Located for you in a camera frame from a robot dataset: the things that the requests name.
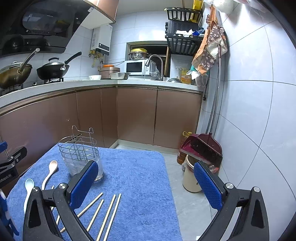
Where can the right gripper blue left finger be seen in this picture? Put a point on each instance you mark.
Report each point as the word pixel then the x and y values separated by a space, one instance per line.
pixel 39 222

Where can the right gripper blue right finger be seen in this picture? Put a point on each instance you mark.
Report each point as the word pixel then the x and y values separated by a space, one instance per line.
pixel 252 221

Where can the light blue ceramic spoon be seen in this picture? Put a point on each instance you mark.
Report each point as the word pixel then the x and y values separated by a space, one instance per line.
pixel 29 185

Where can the cream ceramic spoon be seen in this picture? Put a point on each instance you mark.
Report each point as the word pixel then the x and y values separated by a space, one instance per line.
pixel 53 166

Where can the chrome kitchen faucet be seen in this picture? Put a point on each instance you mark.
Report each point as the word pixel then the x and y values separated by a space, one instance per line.
pixel 154 66

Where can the blue gloved left hand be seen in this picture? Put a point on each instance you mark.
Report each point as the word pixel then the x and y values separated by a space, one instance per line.
pixel 6 218

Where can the cream trash bin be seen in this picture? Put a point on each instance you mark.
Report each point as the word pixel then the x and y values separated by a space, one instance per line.
pixel 189 181

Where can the gas stove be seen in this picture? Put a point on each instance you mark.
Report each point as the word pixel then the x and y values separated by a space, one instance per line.
pixel 29 84

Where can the maroon dustpan with broom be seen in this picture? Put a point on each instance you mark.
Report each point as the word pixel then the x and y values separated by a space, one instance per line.
pixel 204 147

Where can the brass wok with lid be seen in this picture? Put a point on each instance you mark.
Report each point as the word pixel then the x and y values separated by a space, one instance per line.
pixel 17 72

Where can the blue towel mat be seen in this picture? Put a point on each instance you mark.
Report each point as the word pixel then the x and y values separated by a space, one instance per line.
pixel 146 209

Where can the cooking oil bottle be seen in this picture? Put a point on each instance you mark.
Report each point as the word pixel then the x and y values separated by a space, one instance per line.
pixel 185 140

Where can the black wok with lid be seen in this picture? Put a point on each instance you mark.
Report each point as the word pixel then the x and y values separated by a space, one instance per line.
pixel 55 69

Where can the white bowl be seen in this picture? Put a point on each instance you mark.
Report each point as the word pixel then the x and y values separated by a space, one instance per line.
pixel 94 77

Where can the brown rice cooker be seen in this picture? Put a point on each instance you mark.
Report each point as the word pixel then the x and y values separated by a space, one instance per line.
pixel 106 70

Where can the brown lower cabinets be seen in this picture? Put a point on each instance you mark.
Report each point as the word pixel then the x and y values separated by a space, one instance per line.
pixel 155 116

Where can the stainless steel tray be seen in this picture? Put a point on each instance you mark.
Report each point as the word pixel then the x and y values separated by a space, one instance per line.
pixel 119 76

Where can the black range hood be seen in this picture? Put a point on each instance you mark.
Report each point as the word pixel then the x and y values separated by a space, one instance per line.
pixel 47 25

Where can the yellow detergent bottle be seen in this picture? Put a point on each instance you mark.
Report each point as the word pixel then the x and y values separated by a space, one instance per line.
pixel 185 76

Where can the white water heater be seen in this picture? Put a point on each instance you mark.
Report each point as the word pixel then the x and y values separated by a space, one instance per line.
pixel 101 39

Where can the white microwave oven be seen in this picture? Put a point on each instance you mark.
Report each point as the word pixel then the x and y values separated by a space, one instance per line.
pixel 137 67

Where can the yellow lidded steel bowl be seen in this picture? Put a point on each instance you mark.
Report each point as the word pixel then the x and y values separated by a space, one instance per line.
pixel 138 54

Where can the patterned hanging apron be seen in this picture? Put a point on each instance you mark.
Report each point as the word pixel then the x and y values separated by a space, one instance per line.
pixel 214 38

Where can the brown upper cabinet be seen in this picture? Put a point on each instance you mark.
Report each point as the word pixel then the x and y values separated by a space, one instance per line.
pixel 101 12

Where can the black dish rack shelf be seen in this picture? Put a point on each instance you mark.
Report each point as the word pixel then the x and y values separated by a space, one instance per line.
pixel 183 31

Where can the wire utensil holder clear base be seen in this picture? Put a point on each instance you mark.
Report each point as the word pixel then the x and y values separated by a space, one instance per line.
pixel 78 149

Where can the grey hose pipes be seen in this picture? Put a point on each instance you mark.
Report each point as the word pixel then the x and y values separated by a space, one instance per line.
pixel 212 118

